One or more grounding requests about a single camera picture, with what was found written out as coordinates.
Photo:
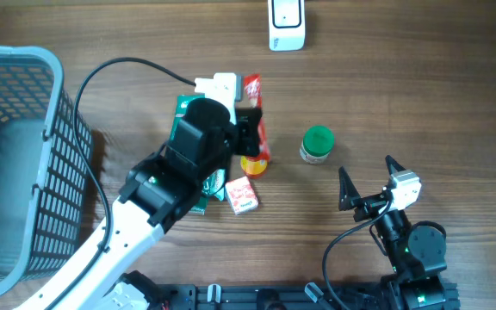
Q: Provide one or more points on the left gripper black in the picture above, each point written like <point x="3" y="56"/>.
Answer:
<point x="245" y="120"/>

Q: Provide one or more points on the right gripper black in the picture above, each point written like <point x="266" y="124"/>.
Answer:
<point x="350" y="198"/>

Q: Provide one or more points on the yellow red bottle green cap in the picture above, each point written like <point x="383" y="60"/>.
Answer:
<point x="253" y="167"/>

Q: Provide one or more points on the red Nescafe sachet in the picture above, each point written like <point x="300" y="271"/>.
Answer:
<point x="253" y="90"/>

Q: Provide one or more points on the small red white box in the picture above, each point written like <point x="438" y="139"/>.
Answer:
<point x="241" y="196"/>

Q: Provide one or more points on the light green wipes packet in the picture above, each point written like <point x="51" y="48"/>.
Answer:
<point x="214" y="185"/>

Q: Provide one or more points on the green lid jar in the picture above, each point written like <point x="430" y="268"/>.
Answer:
<point x="317" y="144"/>

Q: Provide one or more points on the dark green 3M package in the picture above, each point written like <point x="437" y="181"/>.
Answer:
<point x="183" y="102"/>

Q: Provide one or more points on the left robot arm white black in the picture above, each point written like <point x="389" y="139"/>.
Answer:
<point x="158" y="192"/>

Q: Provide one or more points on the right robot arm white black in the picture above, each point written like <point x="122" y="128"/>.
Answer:
<point x="415" y="251"/>

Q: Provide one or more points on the white barcode scanner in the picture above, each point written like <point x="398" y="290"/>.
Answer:
<point x="287" y="25"/>

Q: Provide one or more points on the grey plastic shopping basket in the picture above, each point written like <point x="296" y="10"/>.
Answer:
<point x="43" y="181"/>

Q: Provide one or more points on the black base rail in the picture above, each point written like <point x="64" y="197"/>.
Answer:
<point x="354" y="296"/>

